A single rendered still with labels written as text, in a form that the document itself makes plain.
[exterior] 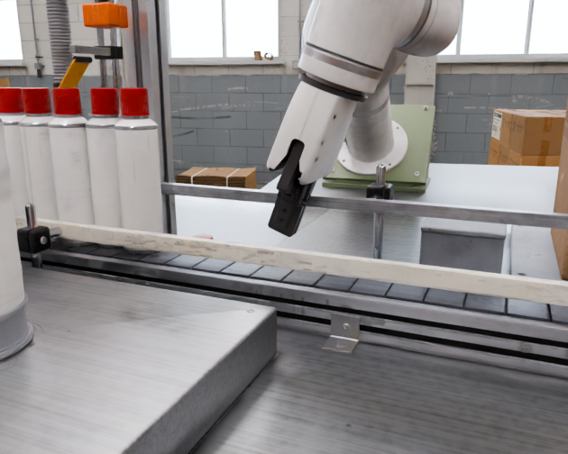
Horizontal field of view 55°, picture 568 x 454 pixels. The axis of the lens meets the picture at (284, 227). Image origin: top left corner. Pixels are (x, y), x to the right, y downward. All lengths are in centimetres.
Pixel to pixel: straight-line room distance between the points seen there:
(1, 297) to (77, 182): 31
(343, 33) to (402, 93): 552
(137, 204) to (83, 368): 29
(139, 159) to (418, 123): 96
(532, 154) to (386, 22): 340
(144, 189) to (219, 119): 573
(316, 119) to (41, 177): 40
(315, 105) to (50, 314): 32
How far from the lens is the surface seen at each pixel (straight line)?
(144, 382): 42
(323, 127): 54
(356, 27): 54
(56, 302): 59
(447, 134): 610
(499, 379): 55
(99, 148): 72
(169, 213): 89
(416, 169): 141
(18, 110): 83
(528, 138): 390
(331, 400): 48
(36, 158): 79
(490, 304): 57
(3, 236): 47
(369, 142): 136
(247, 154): 634
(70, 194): 75
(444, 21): 60
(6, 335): 49
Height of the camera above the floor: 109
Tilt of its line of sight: 15 degrees down
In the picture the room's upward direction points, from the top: straight up
